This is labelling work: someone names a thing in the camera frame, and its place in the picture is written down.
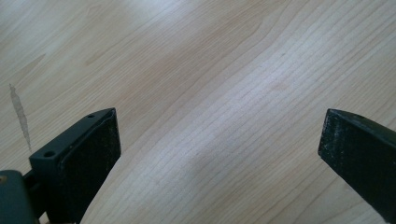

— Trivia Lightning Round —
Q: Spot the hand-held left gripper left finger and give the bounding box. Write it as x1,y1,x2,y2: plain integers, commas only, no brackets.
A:
28,107,122,224

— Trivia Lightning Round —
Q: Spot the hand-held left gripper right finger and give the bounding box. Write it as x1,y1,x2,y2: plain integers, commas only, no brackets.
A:
317,107,396,224

